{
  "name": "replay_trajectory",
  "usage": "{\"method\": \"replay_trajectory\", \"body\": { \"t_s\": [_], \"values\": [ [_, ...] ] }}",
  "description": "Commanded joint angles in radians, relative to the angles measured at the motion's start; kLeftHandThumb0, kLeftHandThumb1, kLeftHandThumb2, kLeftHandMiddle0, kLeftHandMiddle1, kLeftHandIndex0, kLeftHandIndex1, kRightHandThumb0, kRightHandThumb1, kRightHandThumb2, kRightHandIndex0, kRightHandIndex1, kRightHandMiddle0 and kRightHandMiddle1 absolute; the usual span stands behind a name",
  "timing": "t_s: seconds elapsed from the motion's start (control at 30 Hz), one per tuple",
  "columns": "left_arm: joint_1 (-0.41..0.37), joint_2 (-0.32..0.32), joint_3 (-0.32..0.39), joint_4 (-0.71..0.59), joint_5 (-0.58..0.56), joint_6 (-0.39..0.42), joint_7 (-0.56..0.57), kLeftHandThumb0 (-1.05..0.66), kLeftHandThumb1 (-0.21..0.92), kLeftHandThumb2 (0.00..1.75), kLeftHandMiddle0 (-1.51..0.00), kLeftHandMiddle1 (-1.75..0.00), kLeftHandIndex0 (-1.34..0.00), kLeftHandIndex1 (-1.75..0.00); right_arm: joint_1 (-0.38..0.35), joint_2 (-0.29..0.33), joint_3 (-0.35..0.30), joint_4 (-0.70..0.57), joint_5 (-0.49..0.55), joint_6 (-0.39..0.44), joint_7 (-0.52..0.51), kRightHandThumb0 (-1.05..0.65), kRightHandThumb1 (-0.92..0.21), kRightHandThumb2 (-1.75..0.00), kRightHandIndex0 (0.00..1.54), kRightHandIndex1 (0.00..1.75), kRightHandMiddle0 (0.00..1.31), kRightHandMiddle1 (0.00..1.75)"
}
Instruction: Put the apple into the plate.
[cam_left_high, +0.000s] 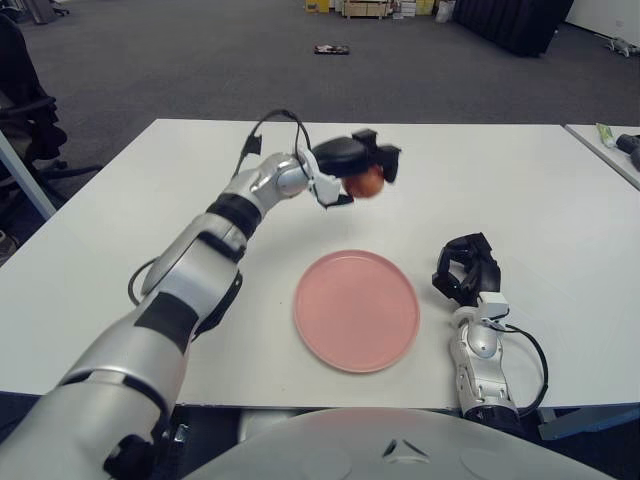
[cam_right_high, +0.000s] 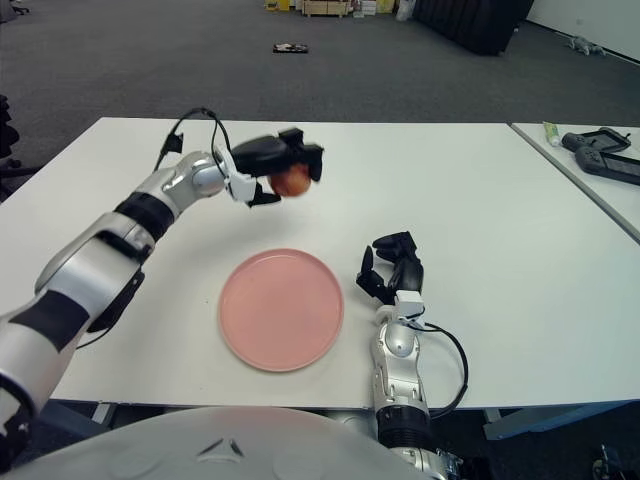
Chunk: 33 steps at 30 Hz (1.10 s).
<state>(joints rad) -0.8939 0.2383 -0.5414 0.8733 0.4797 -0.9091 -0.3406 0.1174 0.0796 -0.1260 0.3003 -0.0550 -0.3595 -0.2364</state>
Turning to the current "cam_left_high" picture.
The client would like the grey shoe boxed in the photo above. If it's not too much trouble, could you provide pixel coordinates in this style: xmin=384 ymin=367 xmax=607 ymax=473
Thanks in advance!
xmin=0 ymin=229 xmax=21 ymax=261

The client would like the stack of white boxes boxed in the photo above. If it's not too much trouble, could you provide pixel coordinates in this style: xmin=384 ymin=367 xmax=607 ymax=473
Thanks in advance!
xmin=397 ymin=0 xmax=439 ymax=19

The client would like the white desk with blue leg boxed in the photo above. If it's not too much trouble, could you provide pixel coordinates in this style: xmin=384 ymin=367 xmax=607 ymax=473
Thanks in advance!
xmin=0 ymin=129 xmax=57 ymax=219

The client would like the wooden crate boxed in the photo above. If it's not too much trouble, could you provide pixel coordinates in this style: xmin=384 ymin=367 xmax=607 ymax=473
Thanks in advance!
xmin=342 ymin=0 xmax=396 ymax=20

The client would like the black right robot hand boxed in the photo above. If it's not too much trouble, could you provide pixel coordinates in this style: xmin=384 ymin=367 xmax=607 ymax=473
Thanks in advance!
xmin=431 ymin=232 xmax=509 ymax=321

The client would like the black draped partition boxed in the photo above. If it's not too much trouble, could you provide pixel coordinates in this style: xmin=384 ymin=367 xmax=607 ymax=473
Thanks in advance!
xmin=452 ymin=0 xmax=576 ymax=57

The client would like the grey swivel chair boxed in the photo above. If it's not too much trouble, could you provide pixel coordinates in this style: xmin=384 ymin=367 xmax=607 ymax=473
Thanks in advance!
xmin=32 ymin=0 xmax=71 ymax=24

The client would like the small white quadruped robot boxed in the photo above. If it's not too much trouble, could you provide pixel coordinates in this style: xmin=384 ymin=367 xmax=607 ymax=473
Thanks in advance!
xmin=607 ymin=37 xmax=639 ymax=57

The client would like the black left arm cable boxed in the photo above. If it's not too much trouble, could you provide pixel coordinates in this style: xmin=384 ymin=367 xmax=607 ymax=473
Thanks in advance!
xmin=127 ymin=109 xmax=314 ymax=306

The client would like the blue-grey table frame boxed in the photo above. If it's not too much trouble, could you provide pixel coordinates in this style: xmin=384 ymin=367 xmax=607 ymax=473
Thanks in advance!
xmin=537 ymin=405 xmax=640 ymax=442

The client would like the grey robot torso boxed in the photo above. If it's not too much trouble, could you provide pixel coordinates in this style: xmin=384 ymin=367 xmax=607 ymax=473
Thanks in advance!
xmin=184 ymin=407 xmax=606 ymax=480

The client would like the pink round plate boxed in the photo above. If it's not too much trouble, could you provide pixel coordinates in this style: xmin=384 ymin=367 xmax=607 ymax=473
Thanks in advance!
xmin=293 ymin=249 xmax=421 ymax=374

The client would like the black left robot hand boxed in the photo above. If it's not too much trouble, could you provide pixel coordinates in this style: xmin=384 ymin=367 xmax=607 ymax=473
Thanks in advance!
xmin=302 ymin=128 xmax=403 ymax=210

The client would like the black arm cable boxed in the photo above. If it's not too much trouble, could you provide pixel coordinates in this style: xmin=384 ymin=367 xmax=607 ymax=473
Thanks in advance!
xmin=127 ymin=109 xmax=314 ymax=306
xmin=502 ymin=324 xmax=550 ymax=419

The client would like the black office chair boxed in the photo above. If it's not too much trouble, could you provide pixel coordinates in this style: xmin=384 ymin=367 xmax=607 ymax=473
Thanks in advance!
xmin=0 ymin=12 xmax=104 ymax=201

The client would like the white side table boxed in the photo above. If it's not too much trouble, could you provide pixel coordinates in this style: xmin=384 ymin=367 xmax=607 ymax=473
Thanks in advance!
xmin=564 ymin=123 xmax=640 ymax=191

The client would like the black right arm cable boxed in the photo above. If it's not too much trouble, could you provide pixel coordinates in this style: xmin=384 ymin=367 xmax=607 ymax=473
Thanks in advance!
xmin=502 ymin=324 xmax=550 ymax=419

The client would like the red yellow apple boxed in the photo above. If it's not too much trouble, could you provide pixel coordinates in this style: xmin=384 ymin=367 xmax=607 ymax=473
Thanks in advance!
xmin=342 ymin=165 xmax=385 ymax=199

